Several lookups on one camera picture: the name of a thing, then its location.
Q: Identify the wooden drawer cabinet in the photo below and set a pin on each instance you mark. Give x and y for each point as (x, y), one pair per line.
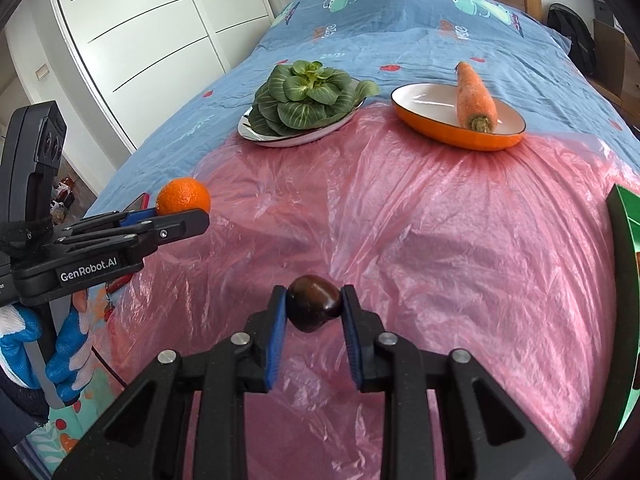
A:
(617, 75)

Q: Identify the pink plastic sheet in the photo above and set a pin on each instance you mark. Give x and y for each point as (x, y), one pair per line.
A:
(506, 254)

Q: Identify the dark plum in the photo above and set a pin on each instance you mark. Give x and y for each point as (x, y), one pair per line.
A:
(312, 301)

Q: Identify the green tray box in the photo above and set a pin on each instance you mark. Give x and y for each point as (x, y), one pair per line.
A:
(615, 436)

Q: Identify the white wardrobe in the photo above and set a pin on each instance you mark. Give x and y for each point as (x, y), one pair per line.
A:
(147, 58)

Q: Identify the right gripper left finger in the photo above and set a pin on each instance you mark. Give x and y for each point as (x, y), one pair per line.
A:
(143, 434)

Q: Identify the white patterned oval plate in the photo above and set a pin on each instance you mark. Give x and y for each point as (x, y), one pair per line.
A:
(255, 128)

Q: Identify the orange oval dish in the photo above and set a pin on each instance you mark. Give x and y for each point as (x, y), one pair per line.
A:
(430, 109)

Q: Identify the orange mandarin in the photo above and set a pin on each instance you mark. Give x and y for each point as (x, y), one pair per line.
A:
(182, 194)

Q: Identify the blue cartoon bed sheet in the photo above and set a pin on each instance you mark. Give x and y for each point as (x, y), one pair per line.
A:
(391, 42)

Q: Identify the orange carrot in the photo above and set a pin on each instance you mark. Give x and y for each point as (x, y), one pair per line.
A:
(475, 107)

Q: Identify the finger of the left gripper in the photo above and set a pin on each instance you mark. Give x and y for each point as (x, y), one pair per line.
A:
(103, 235)
(137, 216)

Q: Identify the black backpack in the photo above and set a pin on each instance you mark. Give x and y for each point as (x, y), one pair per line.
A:
(582, 47)

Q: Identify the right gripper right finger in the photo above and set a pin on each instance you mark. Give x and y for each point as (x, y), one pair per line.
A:
(485, 435)

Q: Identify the green bok choy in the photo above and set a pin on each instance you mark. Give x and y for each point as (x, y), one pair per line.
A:
(302, 94)

